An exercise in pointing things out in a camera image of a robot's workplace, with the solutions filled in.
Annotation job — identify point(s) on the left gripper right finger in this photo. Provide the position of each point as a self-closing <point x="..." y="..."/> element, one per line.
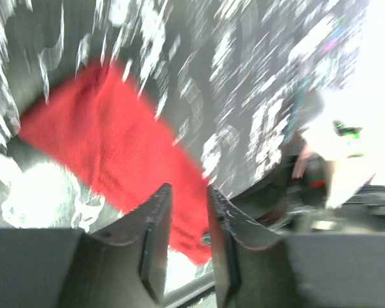
<point x="256" y="267"/>

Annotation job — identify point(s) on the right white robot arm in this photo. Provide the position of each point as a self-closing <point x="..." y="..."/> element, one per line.
<point x="333" y="178"/>

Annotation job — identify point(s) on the dark red cloth napkin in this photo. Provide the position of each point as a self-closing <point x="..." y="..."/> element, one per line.
<point x="97" y="126"/>

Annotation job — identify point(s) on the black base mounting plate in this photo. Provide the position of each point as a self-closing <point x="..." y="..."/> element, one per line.
<point x="192" y="293"/>

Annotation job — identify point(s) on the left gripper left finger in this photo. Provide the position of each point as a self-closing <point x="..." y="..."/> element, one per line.
<point x="121" y="265"/>

